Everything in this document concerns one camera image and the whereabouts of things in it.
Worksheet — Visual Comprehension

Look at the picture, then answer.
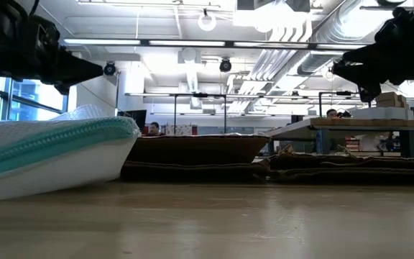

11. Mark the white storage box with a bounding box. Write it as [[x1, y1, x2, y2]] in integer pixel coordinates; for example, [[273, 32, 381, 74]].
[[350, 106, 414, 121]]

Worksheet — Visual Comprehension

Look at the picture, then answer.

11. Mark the long black light rail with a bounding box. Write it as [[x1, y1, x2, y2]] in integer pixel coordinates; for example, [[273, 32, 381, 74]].
[[63, 37, 373, 50]]

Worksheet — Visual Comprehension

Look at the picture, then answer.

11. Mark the brown cardboard box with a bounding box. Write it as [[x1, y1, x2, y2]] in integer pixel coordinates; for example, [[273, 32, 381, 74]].
[[119, 133, 414, 186]]

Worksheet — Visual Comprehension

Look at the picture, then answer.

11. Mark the black round camera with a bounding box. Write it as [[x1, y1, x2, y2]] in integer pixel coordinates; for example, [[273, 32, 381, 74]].
[[218, 57, 233, 73], [103, 60, 118, 76]]

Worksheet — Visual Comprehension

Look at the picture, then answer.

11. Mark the small brown carton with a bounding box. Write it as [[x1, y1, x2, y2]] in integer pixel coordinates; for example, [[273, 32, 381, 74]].
[[374, 91, 410, 109]]

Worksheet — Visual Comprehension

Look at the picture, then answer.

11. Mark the clear teal-edged zip pouch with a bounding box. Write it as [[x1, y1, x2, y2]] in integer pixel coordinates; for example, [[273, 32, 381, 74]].
[[0, 115, 142, 205]]

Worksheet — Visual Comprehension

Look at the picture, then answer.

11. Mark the clear bubble wrap sheet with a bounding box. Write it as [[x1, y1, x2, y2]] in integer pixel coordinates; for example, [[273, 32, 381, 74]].
[[50, 104, 119, 122]]

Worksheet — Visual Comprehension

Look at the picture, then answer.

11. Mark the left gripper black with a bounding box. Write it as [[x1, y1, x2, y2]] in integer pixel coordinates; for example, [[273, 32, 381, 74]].
[[0, 16, 105, 96]]

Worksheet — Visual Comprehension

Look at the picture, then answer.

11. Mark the white ring lamp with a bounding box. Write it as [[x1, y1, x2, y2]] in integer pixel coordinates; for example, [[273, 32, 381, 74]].
[[197, 12, 218, 32]]

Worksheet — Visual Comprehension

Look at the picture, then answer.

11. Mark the black monitor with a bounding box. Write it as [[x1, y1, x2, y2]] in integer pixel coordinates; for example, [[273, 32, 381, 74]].
[[116, 109, 147, 132]]

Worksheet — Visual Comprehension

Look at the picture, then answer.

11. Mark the wooden workbench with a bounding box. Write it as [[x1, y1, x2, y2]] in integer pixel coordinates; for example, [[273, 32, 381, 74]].
[[264, 117, 414, 159]]

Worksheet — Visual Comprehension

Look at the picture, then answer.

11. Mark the black metal gantry frame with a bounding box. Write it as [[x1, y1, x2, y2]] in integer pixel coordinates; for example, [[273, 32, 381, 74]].
[[126, 92, 229, 135]]

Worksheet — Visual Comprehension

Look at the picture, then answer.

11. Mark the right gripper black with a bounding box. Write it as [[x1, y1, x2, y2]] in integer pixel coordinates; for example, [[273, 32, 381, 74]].
[[331, 32, 414, 104]]

